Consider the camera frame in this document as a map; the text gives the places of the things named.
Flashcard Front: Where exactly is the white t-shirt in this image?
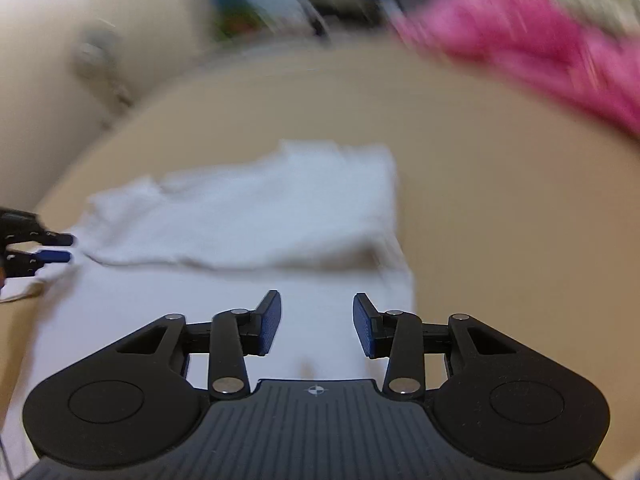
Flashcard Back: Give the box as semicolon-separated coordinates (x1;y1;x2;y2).
2;141;413;471

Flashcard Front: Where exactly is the white standing fan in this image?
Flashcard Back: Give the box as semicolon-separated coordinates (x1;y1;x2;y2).
70;20;137;119

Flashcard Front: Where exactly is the potted green plant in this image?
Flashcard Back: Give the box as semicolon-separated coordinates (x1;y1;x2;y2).
212;3;268;42

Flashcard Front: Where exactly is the pink quilt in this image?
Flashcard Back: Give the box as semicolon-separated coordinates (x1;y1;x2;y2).
392;0;639;134

